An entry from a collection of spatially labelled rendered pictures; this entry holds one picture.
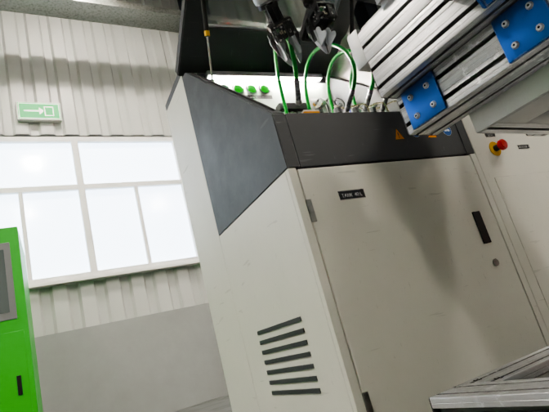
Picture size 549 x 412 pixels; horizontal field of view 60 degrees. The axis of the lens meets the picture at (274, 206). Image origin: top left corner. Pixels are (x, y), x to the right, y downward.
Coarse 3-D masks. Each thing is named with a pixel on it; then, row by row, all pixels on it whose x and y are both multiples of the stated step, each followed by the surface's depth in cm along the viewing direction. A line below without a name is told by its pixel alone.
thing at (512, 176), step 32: (480, 160) 153; (512, 160) 159; (544, 160) 167; (512, 192) 153; (544, 192) 160; (512, 224) 148; (544, 224) 154; (544, 256) 148; (544, 288) 143; (544, 320) 138
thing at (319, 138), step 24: (288, 120) 126; (312, 120) 130; (336, 120) 133; (360, 120) 137; (384, 120) 141; (312, 144) 127; (336, 144) 130; (360, 144) 134; (384, 144) 138; (408, 144) 142; (432, 144) 146; (456, 144) 151
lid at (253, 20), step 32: (192, 0) 169; (224, 0) 176; (288, 0) 187; (192, 32) 177; (224, 32) 182; (256, 32) 188; (192, 64) 185; (224, 64) 191; (256, 64) 197; (320, 64) 211
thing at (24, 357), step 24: (0, 240) 329; (0, 264) 323; (24, 264) 365; (0, 288) 318; (24, 288) 324; (0, 312) 313; (24, 312) 319; (0, 336) 308; (24, 336) 313; (0, 360) 304; (24, 360) 309; (0, 384) 299; (24, 384) 304; (0, 408) 295; (24, 408) 300
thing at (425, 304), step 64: (320, 192) 122; (384, 192) 131; (448, 192) 141; (384, 256) 123; (448, 256) 132; (384, 320) 116; (448, 320) 124; (512, 320) 133; (384, 384) 110; (448, 384) 117
